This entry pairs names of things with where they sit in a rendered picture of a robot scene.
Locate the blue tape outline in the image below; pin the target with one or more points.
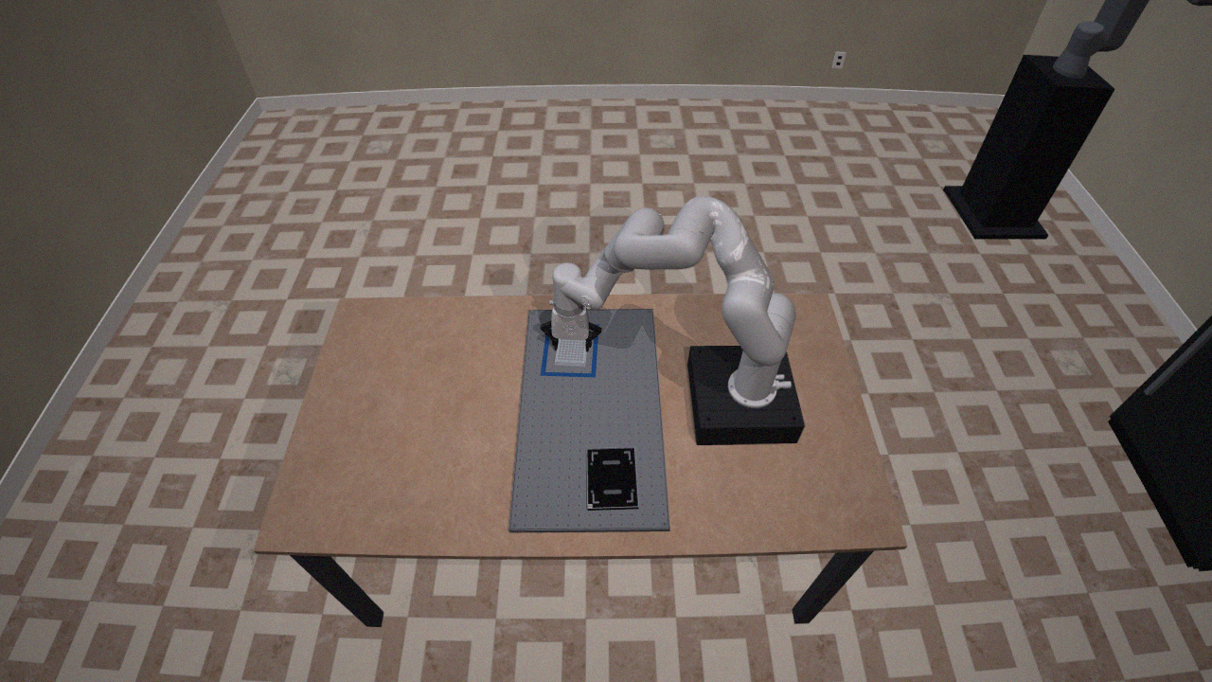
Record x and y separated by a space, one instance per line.
594 363

